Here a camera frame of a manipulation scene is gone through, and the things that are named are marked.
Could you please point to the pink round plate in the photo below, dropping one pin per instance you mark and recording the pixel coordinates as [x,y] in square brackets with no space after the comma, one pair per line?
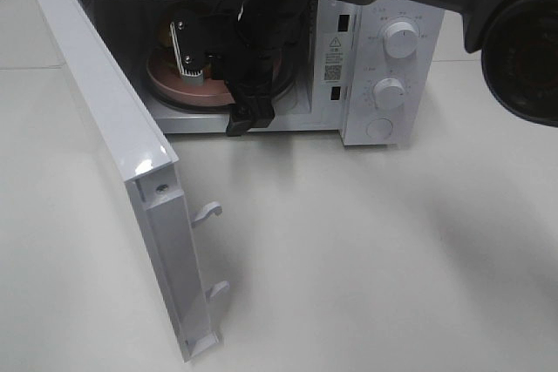
[163,73]

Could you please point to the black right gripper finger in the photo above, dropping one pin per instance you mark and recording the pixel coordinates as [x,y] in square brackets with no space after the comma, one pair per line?
[189,46]
[251,90]

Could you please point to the white microwave oven body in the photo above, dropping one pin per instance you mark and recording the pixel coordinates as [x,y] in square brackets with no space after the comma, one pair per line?
[323,81]

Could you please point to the white timer knob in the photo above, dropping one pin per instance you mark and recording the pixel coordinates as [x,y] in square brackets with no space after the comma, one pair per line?
[388,94]

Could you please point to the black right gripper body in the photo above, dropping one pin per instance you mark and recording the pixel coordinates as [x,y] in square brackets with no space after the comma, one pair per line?
[242,45]

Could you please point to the upper white power knob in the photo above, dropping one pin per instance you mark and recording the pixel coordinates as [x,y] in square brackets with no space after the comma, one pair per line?
[400,38]

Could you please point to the burger with sesame bun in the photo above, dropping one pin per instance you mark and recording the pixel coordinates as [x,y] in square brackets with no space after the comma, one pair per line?
[163,32]

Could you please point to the white microwave door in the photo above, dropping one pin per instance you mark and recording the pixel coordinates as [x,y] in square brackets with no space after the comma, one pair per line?
[142,165]

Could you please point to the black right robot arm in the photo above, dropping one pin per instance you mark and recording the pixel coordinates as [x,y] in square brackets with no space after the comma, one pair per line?
[517,41]

